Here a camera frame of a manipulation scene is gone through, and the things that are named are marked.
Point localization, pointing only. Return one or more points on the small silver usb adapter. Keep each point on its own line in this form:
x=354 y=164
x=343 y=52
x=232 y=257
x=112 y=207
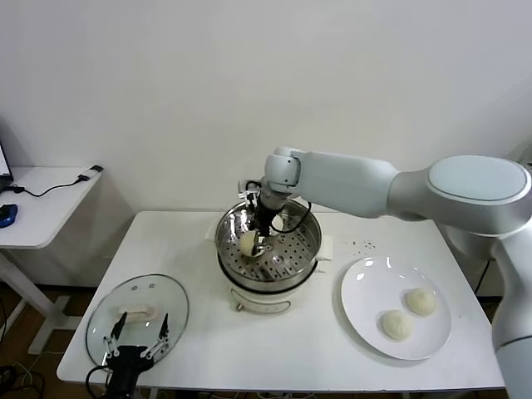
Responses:
x=92 y=171

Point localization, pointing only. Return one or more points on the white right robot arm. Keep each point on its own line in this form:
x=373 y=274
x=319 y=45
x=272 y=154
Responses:
x=353 y=187

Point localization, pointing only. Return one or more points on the round glass pot lid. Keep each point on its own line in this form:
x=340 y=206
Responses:
x=141 y=311

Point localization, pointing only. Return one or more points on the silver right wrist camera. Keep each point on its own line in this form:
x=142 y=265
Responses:
x=248 y=192

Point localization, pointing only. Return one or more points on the white side desk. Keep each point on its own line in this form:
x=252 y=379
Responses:
x=41 y=208

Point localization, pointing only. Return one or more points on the blue computer mouse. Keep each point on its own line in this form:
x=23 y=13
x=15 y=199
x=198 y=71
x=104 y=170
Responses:
x=8 y=215

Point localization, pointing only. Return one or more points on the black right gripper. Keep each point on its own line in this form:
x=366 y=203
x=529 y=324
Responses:
x=264 y=218

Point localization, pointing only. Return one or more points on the large white plate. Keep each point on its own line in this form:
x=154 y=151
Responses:
x=365 y=291

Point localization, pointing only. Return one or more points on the perforated steel steamer basket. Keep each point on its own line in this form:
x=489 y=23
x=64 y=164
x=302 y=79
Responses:
x=291 y=249

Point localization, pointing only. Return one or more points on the black laptop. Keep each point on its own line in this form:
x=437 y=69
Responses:
x=4 y=178

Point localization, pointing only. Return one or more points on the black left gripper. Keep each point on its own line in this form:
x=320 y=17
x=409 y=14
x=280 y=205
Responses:
x=126 y=361

